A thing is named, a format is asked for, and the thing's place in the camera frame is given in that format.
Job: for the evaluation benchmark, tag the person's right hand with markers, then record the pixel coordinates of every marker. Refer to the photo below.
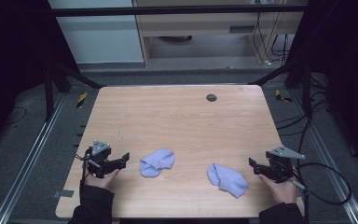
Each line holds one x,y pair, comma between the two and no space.
281,190

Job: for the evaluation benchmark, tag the person's left hand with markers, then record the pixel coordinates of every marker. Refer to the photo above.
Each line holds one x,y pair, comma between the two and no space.
101,181

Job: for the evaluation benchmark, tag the grey tape piece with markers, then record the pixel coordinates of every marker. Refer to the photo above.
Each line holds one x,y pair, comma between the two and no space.
63,193

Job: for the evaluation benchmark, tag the aluminium floor rail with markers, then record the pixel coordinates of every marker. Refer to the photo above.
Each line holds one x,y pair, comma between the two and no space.
28,158
332,161

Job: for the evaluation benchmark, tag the white cabinet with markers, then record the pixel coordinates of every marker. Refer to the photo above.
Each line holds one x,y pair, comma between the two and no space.
101,34

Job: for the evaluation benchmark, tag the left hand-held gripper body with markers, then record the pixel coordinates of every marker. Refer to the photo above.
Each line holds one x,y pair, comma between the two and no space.
99,160

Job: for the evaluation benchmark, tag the light purple sock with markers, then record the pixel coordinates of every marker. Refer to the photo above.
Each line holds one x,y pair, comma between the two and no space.
156,163
228,180

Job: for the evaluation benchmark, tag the dark curtain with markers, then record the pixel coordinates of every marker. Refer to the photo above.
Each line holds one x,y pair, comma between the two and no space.
348,77
9,62

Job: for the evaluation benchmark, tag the yellow black striped tape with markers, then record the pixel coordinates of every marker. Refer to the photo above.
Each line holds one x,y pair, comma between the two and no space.
81,99
281,96

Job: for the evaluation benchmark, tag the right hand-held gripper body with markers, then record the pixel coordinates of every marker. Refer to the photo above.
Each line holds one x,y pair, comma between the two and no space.
280,166

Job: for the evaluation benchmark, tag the grey round table grommet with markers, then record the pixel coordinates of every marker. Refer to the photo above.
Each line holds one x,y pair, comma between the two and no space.
211,97

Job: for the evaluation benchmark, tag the black metal stand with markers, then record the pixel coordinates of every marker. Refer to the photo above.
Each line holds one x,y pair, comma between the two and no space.
306,90
48,90

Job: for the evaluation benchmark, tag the black horizontal frame bar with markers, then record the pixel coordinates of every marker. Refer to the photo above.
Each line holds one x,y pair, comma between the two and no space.
174,11

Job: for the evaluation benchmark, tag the light wooden desk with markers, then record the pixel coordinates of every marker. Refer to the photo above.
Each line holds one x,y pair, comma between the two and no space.
199,25

